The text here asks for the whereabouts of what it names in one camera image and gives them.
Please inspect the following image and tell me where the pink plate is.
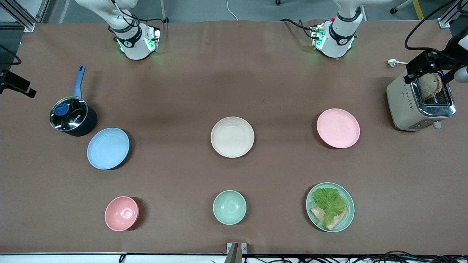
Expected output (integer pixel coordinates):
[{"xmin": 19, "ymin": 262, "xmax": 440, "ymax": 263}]
[{"xmin": 316, "ymin": 108, "xmax": 361, "ymax": 149}]

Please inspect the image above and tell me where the blue plate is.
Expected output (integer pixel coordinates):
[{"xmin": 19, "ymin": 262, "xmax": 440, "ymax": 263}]
[{"xmin": 87, "ymin": 127, "xmax": 130, "ymax": 170}]

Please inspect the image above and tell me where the toasted bread in toaster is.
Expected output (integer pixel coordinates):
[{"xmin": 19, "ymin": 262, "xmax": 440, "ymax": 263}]
[{"xmin": 418, "ymin": 72, "xmax": 443, "ymax": 101}]

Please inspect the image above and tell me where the beige chrome toaster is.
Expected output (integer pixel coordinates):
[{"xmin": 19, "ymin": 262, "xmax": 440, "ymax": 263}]
[{"xmin": 386, "ymin": 69, "xmax": 457, "ymax": 131}]

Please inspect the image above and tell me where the white chair base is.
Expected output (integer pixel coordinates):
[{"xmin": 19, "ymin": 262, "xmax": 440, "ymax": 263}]
[{"xmin": 389, "ymin": 0, "xmax": 416, "ymax": 15}]

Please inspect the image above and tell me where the glass lid with blue knob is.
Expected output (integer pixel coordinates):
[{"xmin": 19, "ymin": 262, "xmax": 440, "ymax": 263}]
[{"xmin": 50, "ymin": 96, "xmax": 88, "ymax": 131}]

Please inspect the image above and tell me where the green plate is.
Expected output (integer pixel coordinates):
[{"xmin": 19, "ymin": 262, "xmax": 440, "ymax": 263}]
[{"xmin": 306, "ymin": 182, "xmax": 355, "ymax": 233}]

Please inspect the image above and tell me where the green lettuce leaf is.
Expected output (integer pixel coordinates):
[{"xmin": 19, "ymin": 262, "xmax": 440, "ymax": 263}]
[{"xmin": 312, "ymin": 187, "xmax": 347, "ymax": 227}]

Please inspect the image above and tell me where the small pink bowl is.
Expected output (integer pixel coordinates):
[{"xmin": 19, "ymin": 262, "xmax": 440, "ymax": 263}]
[{"xmin": 105, "ymin": 196, "xmax": 139, "ymax": 232}]

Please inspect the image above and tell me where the brown bread slice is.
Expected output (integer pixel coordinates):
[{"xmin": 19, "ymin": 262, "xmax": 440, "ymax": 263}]
[{"xmin": 310, "ymin": 205, "xmax": 348, "ymax": 231}]

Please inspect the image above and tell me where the beige plate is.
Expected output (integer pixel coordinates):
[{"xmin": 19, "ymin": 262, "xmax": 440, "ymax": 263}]
[{"xmin": 211, "ymin": 116, "xmax": 255, "ymax": 159}]

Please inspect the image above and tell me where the small green bowl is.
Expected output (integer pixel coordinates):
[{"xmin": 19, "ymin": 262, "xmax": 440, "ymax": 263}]
[{"xmin": 213, "ymin": 190, "xmax": 247, "ymax": 225}]

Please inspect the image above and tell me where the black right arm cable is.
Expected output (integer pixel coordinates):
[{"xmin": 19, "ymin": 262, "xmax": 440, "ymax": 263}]
[{"xmin": 0, "ymin": 44, "xmax": 22, "ymax": 66}]

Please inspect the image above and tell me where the aluminium frame post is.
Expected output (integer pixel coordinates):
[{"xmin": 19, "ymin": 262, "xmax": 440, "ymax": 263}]
[
  {"xmin": 438, "ymin": 0, "xmax": 463, "ymax": 28},
  {"xmin": 0, "ymin": 0, "xmax": 36, "ymax": 33}
]

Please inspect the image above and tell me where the dark saucepan with blue handle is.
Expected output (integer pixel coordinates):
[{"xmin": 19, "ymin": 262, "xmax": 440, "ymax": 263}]
[{"xmin": 49, "ymin": 65, "xmax": 98, "ymax": 137}]

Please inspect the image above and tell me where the black left base cable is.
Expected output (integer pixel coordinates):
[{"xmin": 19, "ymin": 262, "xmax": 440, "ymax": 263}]
[{"xmin": 281, "ymin": 18, "xmax": 318, "ymax": 39}]

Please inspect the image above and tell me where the black base cable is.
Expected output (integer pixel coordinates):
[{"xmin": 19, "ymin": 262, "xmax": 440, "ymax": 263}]
[
  {"xmin": 108, "ymin": 0, "xmax": 169, "ymax": 27},
  {"xmin": 281, "ymin": 18, "xmax": 318, "ymax": 39}
]

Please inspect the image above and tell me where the black right base cable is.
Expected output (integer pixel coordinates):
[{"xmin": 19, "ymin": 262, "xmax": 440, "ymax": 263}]
[{"xmin": 108, "ymin": 0, "xmax": 169, "ymax": 27}]

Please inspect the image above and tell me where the black cable bundle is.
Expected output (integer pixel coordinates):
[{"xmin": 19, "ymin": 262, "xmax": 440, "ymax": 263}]
[{"xmin": 241, "ymin": 250, "xmax": 468, "ymax": 263}]

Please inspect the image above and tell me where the white cable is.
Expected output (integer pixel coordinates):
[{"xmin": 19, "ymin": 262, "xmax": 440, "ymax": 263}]
[{"xmin": 226, "ymin": 0, "xmax": 239, "ymax": 21}]

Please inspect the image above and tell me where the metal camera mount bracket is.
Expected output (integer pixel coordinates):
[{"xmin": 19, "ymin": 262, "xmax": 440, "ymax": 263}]
[{"xmin": 226, "ymin": 242, "xmax": 248, "ymax": 263}]

